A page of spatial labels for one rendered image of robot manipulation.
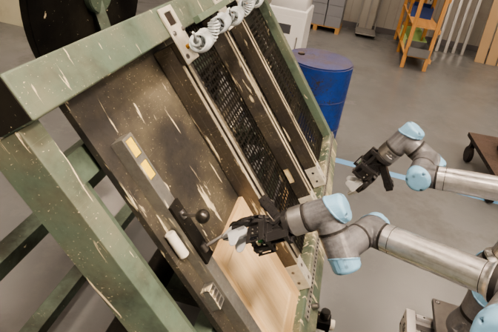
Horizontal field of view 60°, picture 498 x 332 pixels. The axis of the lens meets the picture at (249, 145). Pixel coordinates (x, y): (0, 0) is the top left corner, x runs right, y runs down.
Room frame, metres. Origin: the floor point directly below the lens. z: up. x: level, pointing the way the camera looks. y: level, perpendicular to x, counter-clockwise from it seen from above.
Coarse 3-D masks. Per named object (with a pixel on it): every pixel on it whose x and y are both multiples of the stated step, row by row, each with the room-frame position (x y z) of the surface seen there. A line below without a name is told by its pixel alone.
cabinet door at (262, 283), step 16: (240, 208) 1.25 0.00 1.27; (224, 256) 1.01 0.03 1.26; (240, 256) 1.09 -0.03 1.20; (256, 256) 1.17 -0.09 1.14; (272, 256) 1.25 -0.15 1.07; (224, 272) 0.97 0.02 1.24; (240, 272) 1.04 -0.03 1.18; (256, 272) 1.11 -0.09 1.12; (272, 272) 1.19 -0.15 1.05; (240, 288) 0.98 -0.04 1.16; (256, 288) 1.06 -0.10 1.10; (272, 288) 1.13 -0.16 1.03; (288, 288) 1.22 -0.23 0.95; (256, 304) 1.01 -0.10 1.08; (272, 304) 1.08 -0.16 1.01; (288, 304) 1.15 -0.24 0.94; (256, 320) 0.95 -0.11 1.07; (272, 320) 1.02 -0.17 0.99; (288, 320) 1.09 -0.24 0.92
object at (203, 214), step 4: (180, 212) 0.93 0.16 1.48; (184, 212) 0.93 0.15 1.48; (196, 212) 0.87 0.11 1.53; (200, 212) 0.87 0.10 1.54; (204, 212) 0.87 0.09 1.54; (208, 212) 0.88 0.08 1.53; (184, 216) 0.93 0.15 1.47; (188, 216) 0.91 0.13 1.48; (192, 216) 0.89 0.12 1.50; (196, 216) 0.86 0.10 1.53; (200, 216) 0.86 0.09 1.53; (204, 216) 0.86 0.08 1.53; (208, 216) 0.86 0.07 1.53; (196, 220) 0.86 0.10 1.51; (200, 220) 0.85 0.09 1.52; (204, 220) 0.85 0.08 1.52; (208, 220) 0.86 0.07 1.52
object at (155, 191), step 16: (112, 144) 0.94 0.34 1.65; (128, 160) 0.93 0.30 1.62; (144, 176) 0.93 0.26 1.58; (144, 192) 0.93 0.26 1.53; (160, 192) 0.93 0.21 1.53; (160, 208) 0.92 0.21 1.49; (176, 224) 0.91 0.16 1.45; (192, 256) 0.90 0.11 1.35; (208, 272) 0.89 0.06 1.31; (224, 288) 0.90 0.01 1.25; (224, 304) 0.89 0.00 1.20; (240, 304) 0.91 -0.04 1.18; (240, 320) 0.88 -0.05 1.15
